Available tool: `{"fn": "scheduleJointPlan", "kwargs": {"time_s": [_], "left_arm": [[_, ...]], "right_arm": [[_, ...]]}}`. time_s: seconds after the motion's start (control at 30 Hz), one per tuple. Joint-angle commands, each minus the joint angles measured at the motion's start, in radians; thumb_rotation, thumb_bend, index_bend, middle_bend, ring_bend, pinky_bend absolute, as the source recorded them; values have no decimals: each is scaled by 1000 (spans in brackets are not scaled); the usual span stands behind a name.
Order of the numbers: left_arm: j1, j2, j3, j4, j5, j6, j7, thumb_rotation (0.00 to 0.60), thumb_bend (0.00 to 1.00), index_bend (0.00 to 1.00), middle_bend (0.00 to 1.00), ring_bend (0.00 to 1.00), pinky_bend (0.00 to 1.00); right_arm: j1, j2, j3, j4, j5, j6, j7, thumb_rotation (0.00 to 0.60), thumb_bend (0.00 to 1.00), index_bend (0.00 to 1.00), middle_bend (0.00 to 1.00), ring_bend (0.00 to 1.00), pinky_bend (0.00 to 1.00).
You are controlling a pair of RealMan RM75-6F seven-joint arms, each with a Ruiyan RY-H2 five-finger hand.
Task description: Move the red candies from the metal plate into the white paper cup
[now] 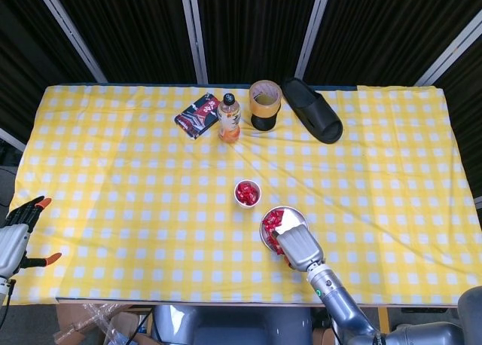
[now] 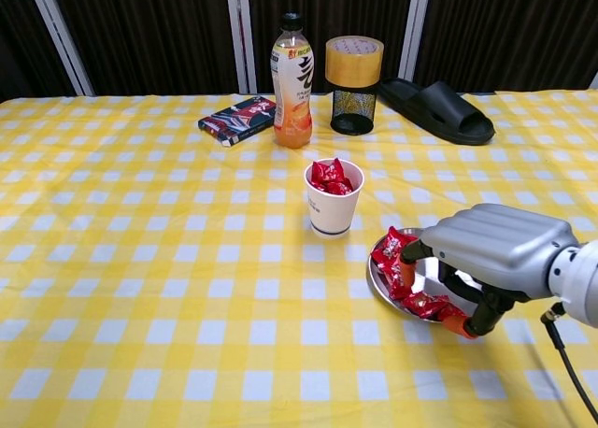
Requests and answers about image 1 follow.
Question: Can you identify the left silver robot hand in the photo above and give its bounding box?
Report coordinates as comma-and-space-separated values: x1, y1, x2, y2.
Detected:
0, 195, 63, 279

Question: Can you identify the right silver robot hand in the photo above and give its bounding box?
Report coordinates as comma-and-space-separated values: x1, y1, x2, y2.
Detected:
271, 224, 325, 273

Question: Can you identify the round steel plate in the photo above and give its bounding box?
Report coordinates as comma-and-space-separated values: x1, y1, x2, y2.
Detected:
259, 206, 310, 254

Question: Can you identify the white paper cup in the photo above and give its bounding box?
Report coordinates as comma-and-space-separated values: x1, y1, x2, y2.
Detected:
233, 179, 262, 209

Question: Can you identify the small brown cardboard box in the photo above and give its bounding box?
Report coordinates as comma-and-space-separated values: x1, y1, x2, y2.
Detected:
312, 328, 336, 345

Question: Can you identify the large brown cardboard box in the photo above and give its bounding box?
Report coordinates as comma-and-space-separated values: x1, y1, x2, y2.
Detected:
52, 303, 154, 345

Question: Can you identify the grey robot torso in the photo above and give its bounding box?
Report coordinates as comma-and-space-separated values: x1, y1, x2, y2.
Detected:
151, 304, 314, 345

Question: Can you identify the yellow floor tape strip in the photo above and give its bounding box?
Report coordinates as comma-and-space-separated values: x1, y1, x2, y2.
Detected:
377, 306, 393, 330

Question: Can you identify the clear plastic wrap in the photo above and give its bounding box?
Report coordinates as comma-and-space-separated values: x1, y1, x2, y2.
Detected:
77, 302, 127, 345

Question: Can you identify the black rubber slipper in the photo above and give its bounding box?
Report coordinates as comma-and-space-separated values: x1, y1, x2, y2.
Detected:
281, 77, 344, 145

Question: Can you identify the orange drink bottle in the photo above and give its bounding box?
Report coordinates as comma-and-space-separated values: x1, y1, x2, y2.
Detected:
217, 93, 242, 144

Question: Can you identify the yellow white checkered tablecloth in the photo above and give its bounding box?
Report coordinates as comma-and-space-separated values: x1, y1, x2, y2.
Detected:
8, 83, 482, 307

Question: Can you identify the yellowish packing tape roll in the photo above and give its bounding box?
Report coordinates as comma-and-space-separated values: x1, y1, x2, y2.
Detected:
248, 80, 283, 117

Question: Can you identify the dark blue red snack box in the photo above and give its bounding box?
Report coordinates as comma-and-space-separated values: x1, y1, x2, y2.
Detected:
174, 92, 222, 141

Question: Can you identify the black curtain panel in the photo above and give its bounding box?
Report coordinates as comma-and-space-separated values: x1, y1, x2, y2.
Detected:
432, 39, 482, 201
195, 0, 321, 84
48, 0, 199, 84
0, 0, 95, 135
304, 0, 482, 86

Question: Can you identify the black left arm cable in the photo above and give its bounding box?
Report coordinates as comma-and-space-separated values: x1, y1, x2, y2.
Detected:
0, 277, 16, 323

